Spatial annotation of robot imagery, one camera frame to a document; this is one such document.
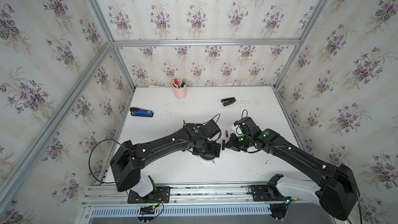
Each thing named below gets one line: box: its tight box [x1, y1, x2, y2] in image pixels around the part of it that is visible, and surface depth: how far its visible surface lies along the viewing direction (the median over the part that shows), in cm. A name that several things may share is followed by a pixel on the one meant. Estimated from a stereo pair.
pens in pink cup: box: [172, 77, 187, 89], surface depth 110 cm
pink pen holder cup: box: [173, 86, 188, 100], surface depth 110 cm
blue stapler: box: [129, 107, 154, 118], surface depth 104 cm
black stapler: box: [220, 96, 236, 107], surface depth 112 cm
